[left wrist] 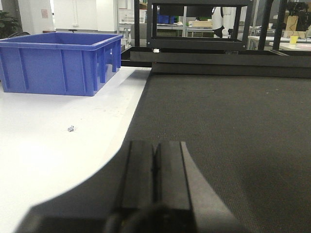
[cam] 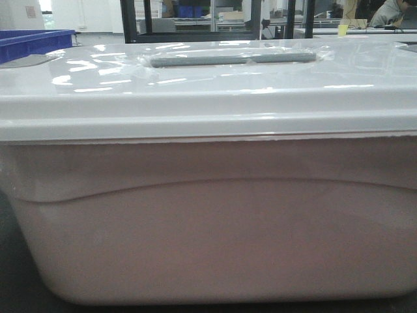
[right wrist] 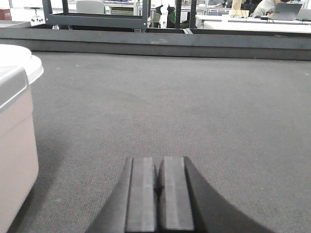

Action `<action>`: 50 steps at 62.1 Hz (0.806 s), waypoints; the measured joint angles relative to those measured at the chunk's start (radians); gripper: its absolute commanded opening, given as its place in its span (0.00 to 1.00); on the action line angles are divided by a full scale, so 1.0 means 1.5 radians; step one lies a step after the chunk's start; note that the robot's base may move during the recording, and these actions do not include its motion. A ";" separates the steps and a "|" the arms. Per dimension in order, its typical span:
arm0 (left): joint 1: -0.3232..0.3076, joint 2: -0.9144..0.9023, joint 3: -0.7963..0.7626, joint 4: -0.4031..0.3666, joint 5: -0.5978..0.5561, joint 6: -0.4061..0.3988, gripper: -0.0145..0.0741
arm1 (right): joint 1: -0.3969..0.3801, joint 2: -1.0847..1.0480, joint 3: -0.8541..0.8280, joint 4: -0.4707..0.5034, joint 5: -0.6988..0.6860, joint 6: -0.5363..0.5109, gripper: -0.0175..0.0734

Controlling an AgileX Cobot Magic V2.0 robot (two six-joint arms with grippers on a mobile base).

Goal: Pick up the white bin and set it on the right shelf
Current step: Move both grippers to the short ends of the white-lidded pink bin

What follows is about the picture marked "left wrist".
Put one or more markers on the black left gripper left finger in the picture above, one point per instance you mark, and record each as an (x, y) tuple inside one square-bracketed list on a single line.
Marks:
[(120, 187)]

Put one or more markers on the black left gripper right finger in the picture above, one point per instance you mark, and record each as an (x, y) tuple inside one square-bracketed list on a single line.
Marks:
[(181, 186)]

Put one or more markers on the blue plastic bin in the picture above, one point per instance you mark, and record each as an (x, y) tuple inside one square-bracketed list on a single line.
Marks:
[(72, 64)]

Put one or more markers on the black fabric mat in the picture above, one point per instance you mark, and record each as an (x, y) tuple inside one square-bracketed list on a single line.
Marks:
[(249, 136)]

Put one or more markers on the person in white shirt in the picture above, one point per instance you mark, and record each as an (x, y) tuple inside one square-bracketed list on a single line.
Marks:
[(223, 19)]

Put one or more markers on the yellow cup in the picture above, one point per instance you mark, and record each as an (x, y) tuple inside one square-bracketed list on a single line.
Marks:
[(293, 39)]

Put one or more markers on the green potted plant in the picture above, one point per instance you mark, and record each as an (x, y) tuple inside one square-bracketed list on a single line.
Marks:
[(8, 24)]

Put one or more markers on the black metal shelf frame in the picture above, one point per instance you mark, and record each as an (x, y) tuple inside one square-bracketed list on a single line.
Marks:
[(215, 51)]

